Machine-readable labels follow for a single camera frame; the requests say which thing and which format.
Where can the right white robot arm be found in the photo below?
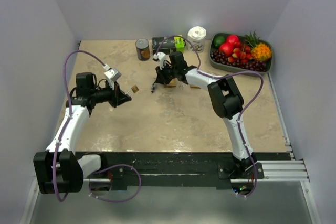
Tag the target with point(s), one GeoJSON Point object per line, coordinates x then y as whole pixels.
{"type": "Point", "coordinates": [226, 99]}

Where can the keychain with dark beads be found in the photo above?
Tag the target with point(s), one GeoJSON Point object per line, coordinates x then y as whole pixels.
{"type": "Point", "coordinates": [153, 87]}

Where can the black and green box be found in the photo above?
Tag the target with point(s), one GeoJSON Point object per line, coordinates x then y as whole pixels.
{"type": "Point", "coordinates": [171, 44]}

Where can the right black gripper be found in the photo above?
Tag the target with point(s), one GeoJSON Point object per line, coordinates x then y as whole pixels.
{"type": "Point", "coordinates": [160, 77]}

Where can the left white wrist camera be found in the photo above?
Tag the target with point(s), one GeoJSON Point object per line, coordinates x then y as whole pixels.
{"type": "Point", "coordinates": [112, 75]}

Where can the dark grape bunch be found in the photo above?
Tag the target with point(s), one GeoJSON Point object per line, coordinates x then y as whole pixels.
{"type": "Point", "coordinates": [222, 60]}

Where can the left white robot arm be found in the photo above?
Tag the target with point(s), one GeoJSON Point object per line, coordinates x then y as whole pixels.
{"type": "Point", "coordinates": [57, 169]}

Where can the large brass padlock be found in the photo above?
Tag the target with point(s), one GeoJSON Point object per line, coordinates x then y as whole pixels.
{"type": "Point", "coordinates": [194, 87]}

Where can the red apple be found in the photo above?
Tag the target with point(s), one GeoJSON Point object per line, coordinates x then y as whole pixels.
{"type": "Point", "coordinates": [232, 42]}

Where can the white paper cup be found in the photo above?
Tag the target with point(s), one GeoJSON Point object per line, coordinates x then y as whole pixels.
{"type": "Point", "coordinates": [196, 35]}

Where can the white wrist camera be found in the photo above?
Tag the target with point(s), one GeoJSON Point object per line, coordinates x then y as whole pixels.
{"type": "Point", "coordinates": [112, 75]}
{"type": "Point", "coordinates": [160, 57]}

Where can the dark tin can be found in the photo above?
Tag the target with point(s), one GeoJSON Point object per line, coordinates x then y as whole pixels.
{"type": "Point", "coordinates": [143, 52]}

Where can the small brass padlock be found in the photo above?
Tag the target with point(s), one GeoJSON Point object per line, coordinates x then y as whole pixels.
{"type": "Point", "coordinates": [134, 89]}

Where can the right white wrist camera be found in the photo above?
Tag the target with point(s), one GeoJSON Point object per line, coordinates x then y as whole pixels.
{"type": "Point", "coordinates": [160, 57]}

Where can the aluminium rail frame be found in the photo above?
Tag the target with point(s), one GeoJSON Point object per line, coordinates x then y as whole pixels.
{"type": "Point", "coordinates": [182, 120]}

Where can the orange pineapple toy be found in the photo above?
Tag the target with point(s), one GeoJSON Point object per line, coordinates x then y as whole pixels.
{"type": "Point", "coordinates": [259, 50]}

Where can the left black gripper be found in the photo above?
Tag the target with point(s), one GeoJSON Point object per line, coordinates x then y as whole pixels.
{"type": "Point", "coordinates": [118, 97]}

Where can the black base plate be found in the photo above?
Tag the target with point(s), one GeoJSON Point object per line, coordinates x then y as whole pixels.
{"type": "Point", "coordinates": [167, 169]}

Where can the green lime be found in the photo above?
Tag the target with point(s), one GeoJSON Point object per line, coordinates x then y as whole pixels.
{"type": "Point", "coordinates": [218, 41]}

